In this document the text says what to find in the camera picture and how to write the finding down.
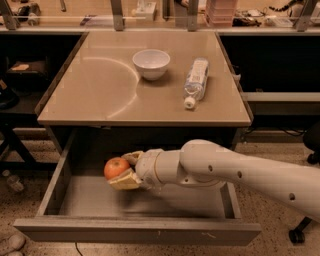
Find grey open drawer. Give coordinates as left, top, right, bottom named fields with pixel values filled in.
left=14, top=128, right=261, bottom=246

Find clear plastic water bottle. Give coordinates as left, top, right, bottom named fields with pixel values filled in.
left=183, top=58, right=209, bottom=110

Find small clear jar on floor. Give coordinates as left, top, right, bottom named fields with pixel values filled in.
left=2, top=170, right=25, bottom=193

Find white ceramic bowl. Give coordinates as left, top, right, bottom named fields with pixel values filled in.
left=132, top=49, right=171, bottom=81

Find grey counter cabinet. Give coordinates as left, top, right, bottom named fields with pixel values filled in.
left=38, top=30, right=252, bottom=161

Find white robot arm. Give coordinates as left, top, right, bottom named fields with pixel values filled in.
left=107, top=140, right=320, bottom=222

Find orange fruit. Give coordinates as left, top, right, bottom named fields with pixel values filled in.
left=104, top=157, right=130, bottom=180

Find pink stacked trays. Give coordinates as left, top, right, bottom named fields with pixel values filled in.
left=205, top=0, right=238, bottom=27

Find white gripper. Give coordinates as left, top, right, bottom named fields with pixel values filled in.
left=108, top=149, right=162, bottom=190

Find white shoe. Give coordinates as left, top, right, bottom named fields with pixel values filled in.
left=0, top=234, right=26, bottom=256

